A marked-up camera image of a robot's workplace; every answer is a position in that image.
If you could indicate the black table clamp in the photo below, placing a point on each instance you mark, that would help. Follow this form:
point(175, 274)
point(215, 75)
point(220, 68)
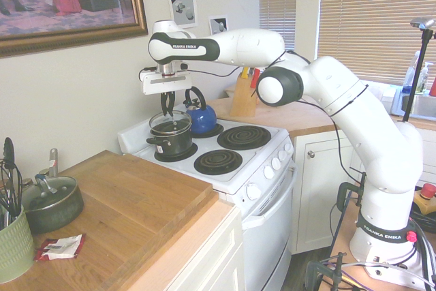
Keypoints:
point(311, 270)
point(343, 193)

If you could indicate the white panelled counter cabinet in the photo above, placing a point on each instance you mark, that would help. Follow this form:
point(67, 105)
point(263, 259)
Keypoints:
point(211, 257)

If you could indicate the red and white packet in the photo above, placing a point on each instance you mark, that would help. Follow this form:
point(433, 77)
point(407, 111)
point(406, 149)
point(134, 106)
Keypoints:
point(59, 246)

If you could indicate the clear blue spray bottle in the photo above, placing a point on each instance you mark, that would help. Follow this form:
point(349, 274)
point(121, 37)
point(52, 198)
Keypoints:
point(410, 76)

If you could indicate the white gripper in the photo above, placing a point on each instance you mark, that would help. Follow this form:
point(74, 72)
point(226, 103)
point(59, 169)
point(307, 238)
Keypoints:
point(167, 84)

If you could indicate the wooden knife block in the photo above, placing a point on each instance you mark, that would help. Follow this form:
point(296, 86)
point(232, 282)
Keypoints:
point(242, 98)

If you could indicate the red cup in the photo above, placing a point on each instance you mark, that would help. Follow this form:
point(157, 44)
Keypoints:
point(433, 88)

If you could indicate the green ribbed utensil holder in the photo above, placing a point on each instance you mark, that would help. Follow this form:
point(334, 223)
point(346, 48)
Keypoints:
point(13, 246)

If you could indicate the white stove knob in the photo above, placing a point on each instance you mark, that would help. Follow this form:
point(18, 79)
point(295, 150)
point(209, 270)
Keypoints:
point(276, 163)
point(252, 191)
point(282, 155)
point(269, 171)
point(289, 148)

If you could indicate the thick wooden butcher board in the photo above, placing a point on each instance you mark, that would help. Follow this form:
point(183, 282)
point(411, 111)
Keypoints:
point(112, 209)

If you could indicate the white cabinet with knob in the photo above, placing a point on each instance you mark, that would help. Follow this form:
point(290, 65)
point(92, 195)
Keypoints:
point(320, 195)

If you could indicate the red emergency stop button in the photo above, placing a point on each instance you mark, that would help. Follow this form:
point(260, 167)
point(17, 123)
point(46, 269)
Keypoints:
point(428, 191)

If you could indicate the white electric stove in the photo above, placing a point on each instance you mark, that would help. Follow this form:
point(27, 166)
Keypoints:
point(265, 223)

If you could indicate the green soap pump bottle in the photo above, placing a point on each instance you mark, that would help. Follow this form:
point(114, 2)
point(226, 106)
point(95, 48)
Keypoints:
point(425, 79)

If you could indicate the large dark saucepan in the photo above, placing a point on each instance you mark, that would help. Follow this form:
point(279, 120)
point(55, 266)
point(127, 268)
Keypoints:
point(58, 212)

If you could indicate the wide wooden window blind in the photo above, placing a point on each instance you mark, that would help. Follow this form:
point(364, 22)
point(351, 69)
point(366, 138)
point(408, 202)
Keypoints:
point(368, 15)

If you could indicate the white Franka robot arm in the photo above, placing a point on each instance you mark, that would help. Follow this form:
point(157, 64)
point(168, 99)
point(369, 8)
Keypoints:
point(357, 110)

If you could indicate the black camera stand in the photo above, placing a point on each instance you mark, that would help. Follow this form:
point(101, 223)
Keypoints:
point(417, 76)

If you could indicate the steel kitchen sink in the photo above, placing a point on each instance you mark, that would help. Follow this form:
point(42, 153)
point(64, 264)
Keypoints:
point(424, 105)

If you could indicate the small black cooking pot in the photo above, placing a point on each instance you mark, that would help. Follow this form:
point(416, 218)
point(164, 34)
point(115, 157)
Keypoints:
point(172, 142)

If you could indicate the grey camera on stand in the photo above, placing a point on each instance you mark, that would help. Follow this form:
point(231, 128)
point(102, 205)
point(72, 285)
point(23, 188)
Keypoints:
point(423, 23)

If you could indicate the large grey paper print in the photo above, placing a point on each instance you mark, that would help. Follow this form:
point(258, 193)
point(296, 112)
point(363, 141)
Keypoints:
point(182, 6)

